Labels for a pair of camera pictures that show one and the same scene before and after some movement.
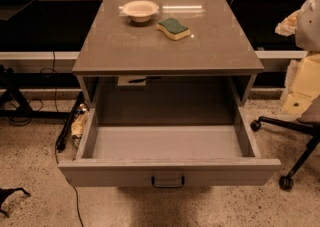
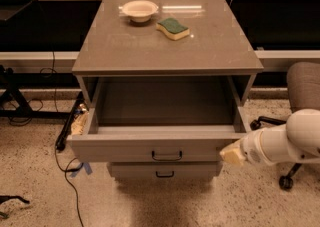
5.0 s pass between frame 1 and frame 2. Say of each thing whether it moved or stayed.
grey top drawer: moved
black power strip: stayed
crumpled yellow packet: stayed
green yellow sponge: stayed
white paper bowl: stayed
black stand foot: moved
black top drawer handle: moved
